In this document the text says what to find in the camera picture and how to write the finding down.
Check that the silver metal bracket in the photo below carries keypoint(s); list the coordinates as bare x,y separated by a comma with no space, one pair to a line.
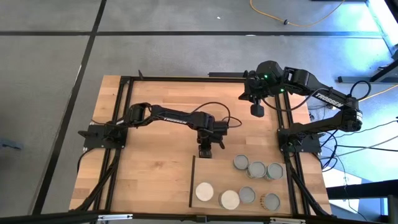
115,216
287,220

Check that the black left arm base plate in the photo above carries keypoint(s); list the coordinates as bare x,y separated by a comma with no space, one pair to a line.
90,142

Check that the black aluminium table frame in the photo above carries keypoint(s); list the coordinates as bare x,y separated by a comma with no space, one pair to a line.
186,79

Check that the yellow green mushroom can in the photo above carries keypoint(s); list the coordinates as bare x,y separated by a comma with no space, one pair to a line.
275,171

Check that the large grey can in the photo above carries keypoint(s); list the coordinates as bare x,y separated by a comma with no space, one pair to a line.
229,199

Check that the blue and yellow can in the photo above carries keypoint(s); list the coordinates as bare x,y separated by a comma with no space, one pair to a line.
204,191

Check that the black stand leg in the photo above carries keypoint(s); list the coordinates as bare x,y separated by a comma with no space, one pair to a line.
387,70

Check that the black bar behind table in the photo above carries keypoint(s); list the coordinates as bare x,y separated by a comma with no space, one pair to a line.
227,74

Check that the grey metal floor bar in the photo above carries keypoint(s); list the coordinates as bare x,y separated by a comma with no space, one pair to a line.
345,80

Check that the black rig beam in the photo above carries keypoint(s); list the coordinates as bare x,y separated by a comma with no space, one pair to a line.
360,189
46,217

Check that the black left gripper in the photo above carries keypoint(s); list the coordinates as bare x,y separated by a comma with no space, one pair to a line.
214,127

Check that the white orange sauce can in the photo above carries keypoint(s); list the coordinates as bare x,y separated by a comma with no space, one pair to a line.
247,195

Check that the silver-top tin can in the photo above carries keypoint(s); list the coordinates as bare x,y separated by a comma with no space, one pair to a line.
257,169
241,161

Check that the spicy black beans can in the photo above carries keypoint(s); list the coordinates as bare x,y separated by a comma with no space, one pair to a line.
271,201

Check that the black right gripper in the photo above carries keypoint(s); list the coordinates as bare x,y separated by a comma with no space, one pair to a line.
256,85

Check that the grey floor object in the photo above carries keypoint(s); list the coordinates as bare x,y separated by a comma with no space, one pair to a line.
9,144

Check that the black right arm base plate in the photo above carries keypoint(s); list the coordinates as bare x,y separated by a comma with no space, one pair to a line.
312,146

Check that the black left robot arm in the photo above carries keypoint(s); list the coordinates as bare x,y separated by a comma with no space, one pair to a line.
174,117

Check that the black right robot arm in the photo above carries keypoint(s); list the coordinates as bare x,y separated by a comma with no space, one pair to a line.
329,99

